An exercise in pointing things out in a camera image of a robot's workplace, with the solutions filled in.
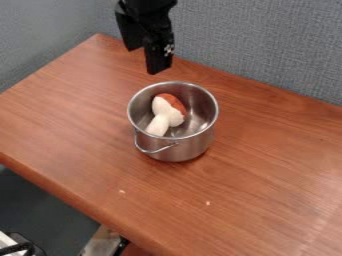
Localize white and black floor object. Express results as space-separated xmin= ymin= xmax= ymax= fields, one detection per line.
xmin=0 ymin=231 xmax=47 ymax=256

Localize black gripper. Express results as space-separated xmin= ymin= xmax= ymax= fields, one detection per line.
xmin=115 ymin=0 xmax=178 ymax=75

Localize stainless steel pot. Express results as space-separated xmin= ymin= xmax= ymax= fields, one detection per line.
xmin=127 ymin=81 xmax=219 ymax=162

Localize white toy mushroom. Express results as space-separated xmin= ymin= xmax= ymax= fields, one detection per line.
xmin=146 ymin=93 xmax=187 ymax=136

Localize table leg bracket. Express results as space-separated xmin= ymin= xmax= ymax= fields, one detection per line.
xmin=79 ymin=225 xmax=130 ymax=256

